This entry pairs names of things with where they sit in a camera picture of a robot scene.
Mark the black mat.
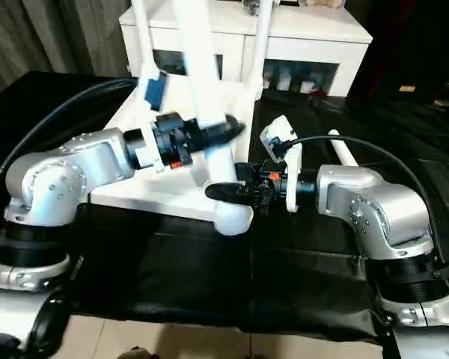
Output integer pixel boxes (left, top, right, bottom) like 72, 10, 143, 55
0, 70, 449, 337

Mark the grey curtain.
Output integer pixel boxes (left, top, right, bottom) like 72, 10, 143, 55
0, 0, 136, 102

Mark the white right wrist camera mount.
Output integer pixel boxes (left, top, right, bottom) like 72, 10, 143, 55
259, 114, 305, 214

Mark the white plastic table leg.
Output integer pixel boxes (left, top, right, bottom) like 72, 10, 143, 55
173, 0, 254, 236
129, 0, 161, 82
328, 129, 360, 170
248, 0, 277, 101

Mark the brown plush toy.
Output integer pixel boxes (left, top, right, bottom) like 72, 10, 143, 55
305, 0, 346, 9

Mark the white plastic table top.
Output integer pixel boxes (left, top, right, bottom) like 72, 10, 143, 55
89, 79, 266, 237

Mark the white cabinet with glass doors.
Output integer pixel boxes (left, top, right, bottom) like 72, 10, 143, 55
118, 0, 374, 99

